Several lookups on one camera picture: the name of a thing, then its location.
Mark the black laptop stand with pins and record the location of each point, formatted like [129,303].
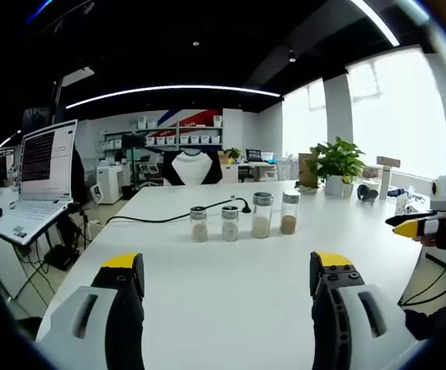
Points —
[59,231]

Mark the green potted plant white pot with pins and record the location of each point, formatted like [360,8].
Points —
[338,162]

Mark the straight ceiling light strip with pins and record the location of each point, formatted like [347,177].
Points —
[377,21]

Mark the tall seasoning bottle pale powder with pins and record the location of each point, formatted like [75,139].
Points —
[262,225]

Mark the long curved ceiling light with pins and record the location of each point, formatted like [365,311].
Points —
[169,90]

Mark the brown cardboard box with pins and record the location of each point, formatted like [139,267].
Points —
[305,169]

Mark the small seasoning bottle white powder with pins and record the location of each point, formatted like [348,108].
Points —
[230,230]

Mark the chair with black white shirt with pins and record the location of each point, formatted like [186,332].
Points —
[192,167]

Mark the black rounded device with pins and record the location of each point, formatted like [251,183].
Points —
[367,192]

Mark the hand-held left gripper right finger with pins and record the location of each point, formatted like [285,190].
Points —
[350,327]

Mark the small background plant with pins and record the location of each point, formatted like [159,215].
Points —
[233,153]

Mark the tall white box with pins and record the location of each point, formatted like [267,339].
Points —
[385,181]

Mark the white laptop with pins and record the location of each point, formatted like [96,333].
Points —
[41,162]

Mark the shelf with white bins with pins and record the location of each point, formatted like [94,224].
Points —
[176,139]

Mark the small seasoning bottle beige powder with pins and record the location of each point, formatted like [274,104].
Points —
[199,231]

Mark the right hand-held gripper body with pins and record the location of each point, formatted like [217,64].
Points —
[443,194]

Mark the tall seasoning bottle brown powder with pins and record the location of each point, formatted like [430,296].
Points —
[289,223]

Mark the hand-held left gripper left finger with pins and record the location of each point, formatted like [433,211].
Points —
[92,323]

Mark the white background desk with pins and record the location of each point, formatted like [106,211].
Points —
[259,165]

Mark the white cabinet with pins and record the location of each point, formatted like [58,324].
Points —
[109,185]

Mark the black box on floor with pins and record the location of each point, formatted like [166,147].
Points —
[61,257]

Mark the background laptop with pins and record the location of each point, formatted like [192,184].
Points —
[254,155]

